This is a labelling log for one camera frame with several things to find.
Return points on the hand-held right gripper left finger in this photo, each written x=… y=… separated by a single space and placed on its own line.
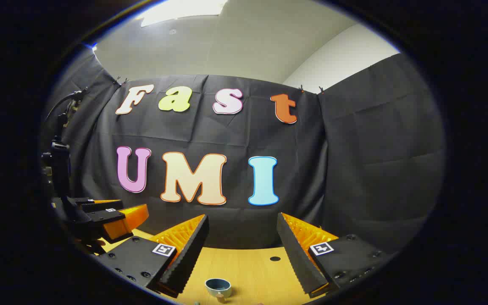
x=187 y=254

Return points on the ceiling light panel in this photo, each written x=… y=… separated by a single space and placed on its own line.
x=176 y=10

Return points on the wooden desktop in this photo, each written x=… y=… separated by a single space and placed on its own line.
x=248 y=271

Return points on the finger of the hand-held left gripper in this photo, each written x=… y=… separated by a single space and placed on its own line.
x=100 y=204
x=125 y=220

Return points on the black backdrop cloth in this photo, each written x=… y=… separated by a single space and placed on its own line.
x=354 y=169

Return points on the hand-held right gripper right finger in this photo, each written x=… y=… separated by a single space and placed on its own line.
x=295 y=254

